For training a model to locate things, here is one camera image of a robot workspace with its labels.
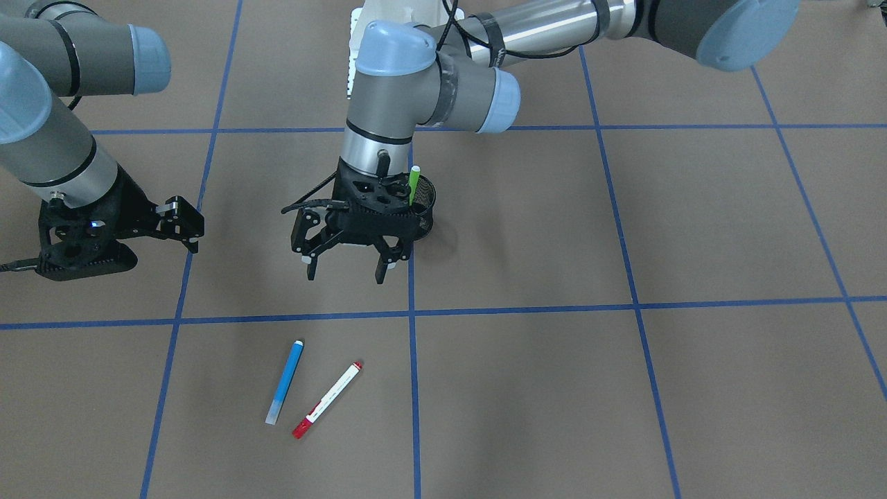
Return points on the red white marker pen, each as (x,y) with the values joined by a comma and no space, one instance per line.
(327,399)

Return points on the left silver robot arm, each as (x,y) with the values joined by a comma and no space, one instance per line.
(454,75)

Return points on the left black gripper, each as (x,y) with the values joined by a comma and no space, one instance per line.
(339,223)

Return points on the black mesh pen holder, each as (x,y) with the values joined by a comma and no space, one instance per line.
(423,207)

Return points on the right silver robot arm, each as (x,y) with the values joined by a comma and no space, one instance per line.
(53,54)

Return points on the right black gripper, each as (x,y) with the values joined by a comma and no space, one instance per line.
(136,207)

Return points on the blue highlighter pen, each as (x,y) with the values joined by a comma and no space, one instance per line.
(283,386)

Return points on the green highlighter pen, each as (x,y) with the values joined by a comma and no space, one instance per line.
(414,176)

